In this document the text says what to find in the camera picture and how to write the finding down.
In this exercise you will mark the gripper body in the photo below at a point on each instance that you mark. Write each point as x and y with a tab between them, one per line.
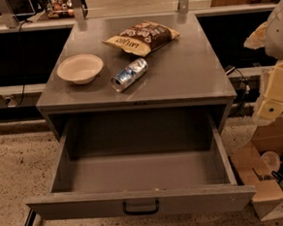
280	35

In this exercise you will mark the grey top drawer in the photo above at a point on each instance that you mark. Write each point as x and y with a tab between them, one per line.
174	156

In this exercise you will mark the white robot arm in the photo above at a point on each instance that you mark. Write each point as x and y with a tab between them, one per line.
269	36

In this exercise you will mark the cardboard box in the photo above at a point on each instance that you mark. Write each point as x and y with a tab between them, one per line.
252	169

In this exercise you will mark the crushed silver blue can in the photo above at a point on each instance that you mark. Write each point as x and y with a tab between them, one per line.
129	75

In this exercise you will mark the brown chip bag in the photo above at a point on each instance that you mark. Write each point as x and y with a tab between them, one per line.
143	38

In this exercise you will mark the grey metal cabinet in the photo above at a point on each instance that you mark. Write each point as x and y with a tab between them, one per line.
185	71

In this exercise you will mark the white bowl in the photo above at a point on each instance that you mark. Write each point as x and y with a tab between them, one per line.
80	69

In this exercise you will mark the snack rack in background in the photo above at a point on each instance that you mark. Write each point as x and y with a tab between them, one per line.
59	8

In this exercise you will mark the black drawer handle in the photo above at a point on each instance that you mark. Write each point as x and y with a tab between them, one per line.
140	209

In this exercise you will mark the metal post middle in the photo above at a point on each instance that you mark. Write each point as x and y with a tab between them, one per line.
79	10

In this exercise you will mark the metal post left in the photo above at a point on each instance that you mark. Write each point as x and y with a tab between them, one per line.
8	16

